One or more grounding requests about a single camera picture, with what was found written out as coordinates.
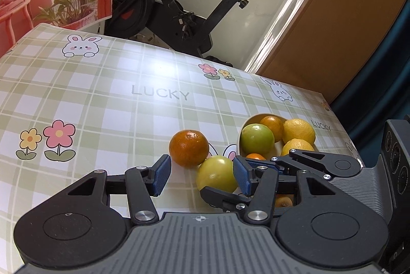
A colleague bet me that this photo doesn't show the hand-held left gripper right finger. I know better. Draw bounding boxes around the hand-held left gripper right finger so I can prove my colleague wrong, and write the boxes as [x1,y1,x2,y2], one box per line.
[233,155,335,225]

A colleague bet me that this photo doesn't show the yellow-green round fruit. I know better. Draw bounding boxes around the yellow-green round fruit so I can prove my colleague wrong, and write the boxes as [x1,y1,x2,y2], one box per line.
[196,155,239,194]

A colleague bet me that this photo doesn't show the greenish orange mandarin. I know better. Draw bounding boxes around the greenish orange mandarin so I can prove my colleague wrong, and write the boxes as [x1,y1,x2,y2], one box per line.
[259,115,285,143]

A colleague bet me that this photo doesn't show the yellow lemon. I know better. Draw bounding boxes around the yellow lemon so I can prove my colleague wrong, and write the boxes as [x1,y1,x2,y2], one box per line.
[282,119,316,144]
[281,139,316,159]

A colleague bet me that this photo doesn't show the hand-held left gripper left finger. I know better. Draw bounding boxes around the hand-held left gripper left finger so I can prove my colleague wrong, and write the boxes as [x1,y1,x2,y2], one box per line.
[66,154,172,225]

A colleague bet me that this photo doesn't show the dark orange green-tinged mandarin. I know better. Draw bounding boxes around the dark orange green-tinged mandarin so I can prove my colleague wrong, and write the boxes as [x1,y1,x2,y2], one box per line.
[169,130,210,169]

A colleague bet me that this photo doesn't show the black exercise bike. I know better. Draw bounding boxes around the black exercise bike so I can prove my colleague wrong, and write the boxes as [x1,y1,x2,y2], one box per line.
[106,0,293,67]

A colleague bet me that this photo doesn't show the dark blue curtain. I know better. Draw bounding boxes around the dark blue curtain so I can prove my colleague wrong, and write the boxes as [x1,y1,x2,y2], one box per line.
[330,0,410,146]

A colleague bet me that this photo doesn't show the green round fruit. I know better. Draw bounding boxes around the green round fruit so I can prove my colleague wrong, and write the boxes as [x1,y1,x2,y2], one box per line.
[241,123,275,156]

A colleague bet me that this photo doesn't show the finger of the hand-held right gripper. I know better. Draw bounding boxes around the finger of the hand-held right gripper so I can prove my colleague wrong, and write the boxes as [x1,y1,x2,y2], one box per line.
[271,148,334,180]
[200,186,253,213]

